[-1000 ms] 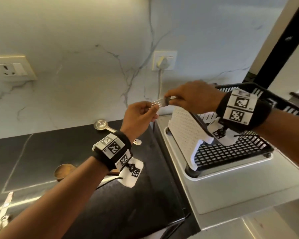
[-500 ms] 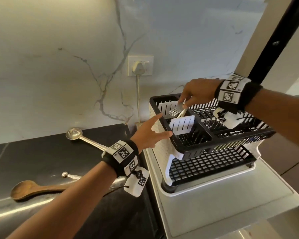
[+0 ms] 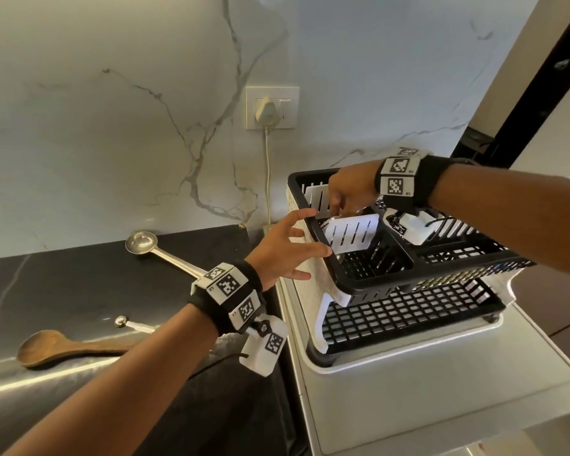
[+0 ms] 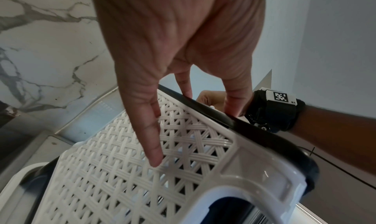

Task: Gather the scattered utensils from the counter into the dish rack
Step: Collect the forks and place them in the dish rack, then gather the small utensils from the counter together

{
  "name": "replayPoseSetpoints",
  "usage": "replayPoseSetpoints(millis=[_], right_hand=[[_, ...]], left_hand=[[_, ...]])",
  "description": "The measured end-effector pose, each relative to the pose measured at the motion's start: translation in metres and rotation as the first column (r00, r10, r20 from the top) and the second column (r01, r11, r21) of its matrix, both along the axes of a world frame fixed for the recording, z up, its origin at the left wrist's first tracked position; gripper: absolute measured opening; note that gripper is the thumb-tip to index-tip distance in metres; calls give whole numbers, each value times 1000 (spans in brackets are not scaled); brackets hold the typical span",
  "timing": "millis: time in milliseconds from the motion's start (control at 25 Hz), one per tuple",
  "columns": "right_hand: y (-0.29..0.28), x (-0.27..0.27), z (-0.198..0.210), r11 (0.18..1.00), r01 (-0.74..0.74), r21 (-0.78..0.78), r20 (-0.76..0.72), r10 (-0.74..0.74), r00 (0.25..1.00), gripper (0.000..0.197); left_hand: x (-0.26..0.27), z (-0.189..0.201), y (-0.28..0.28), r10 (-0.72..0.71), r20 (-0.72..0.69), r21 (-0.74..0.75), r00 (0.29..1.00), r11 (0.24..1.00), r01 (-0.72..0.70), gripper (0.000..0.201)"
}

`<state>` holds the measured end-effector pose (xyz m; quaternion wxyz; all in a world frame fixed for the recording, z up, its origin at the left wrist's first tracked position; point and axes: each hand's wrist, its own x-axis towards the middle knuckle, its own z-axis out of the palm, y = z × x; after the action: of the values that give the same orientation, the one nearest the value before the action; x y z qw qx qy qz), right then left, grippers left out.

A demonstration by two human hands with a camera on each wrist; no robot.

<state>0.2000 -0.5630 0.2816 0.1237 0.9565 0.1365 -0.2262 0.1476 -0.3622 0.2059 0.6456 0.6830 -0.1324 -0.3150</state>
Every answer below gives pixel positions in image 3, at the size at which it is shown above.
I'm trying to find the black left wristband with markers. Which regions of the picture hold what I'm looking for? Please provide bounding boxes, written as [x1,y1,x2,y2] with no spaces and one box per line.
[188,260,267,336]

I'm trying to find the white drip tray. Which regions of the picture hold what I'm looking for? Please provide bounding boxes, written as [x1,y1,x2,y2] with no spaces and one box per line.
[303,275,519,375]

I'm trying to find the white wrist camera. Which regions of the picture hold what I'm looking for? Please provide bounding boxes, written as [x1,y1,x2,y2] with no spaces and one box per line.
[239,313,289,378]
[384,208,439,246]

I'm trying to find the black right wristband with markers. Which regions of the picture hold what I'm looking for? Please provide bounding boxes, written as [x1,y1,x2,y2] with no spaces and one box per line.
[374,148,457,215]

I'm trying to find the black wristband with markers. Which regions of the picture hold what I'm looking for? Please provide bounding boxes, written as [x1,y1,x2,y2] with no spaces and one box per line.
[374,148,457,215]
[188,260,267,336]

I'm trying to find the person's right forearm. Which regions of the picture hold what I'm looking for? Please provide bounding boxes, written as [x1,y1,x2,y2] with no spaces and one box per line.
[427,163,570,281]

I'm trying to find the large steel ladle spoon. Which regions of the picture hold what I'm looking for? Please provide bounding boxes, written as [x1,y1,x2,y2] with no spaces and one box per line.
[125,231,208,279]

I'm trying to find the white power plug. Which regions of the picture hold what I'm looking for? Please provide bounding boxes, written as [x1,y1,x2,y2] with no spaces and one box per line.
[255,96,282,127]

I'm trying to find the black and white dish rack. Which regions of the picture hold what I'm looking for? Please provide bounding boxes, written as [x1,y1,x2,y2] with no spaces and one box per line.
[286,168,538,369]

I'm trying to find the small round measuring spoon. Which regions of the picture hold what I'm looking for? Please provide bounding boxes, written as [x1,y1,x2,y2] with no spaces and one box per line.
[113,315,156,334]

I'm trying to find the black left camera cable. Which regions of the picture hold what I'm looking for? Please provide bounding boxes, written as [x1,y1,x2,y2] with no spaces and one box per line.
[204,348,241,371]

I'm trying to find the person's right hand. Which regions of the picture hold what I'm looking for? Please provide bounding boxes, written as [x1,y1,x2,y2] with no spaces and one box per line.
[327,160,383,219]

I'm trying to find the person's left hand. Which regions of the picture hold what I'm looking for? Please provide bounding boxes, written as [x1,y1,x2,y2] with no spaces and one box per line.
[244,207,333,293]

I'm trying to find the black door frame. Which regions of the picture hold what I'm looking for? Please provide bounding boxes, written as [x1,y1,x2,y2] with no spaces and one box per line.
[491,0,570,169]

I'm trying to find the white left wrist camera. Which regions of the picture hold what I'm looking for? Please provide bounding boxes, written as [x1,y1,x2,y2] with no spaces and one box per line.
[239,313,289,378]

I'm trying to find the white power cable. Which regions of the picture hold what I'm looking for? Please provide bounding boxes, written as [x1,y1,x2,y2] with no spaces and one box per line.
[263,125,274,229]

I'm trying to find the white wall socket with plug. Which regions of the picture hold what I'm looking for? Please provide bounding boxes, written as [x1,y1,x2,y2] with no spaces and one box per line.
[244,85,301,131]

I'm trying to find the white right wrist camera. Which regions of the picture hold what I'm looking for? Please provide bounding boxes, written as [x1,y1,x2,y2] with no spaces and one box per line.
[384,208,439,246]

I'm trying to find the dark wooden spoon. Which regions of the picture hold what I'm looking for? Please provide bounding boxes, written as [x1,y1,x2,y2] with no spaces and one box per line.
[16,329,146,370]

